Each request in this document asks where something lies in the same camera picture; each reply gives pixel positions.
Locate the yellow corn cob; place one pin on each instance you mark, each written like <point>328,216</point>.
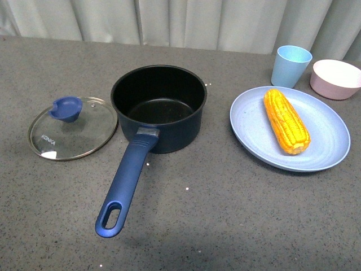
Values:
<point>289,129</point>

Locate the light blue plate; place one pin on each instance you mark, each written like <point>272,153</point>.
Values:
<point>330,137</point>

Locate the dark blue saucepan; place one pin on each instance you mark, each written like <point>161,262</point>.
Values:
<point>159,110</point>

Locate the pink bowl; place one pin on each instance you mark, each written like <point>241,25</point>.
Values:
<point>334,79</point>

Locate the glass lid with blue knob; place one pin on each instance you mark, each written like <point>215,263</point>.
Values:
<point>72,127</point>

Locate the light blue cup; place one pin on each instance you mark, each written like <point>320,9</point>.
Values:
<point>290,63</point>

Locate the white curtain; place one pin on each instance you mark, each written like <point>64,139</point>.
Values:
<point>329,29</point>

